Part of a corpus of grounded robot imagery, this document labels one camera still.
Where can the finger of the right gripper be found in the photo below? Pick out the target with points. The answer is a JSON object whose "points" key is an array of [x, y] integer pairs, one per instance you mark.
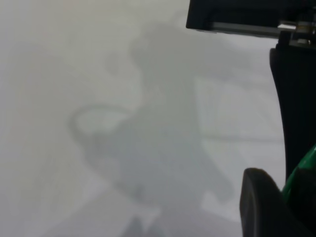
{"points": [[296, 98]]}

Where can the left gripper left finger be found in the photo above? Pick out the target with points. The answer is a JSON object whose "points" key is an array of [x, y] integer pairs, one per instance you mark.
{"points": [[261, 207]]}

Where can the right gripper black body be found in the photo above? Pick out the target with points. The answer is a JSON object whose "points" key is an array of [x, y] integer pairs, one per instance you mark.
{"points": [[234, 13]]}

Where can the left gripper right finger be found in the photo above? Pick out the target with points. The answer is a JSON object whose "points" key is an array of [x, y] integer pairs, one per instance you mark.
{"points": [[308, 212]]}

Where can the clear zip bag green strip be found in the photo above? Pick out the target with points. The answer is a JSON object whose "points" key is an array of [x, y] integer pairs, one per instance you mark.
{"points": [[311, 154]]}

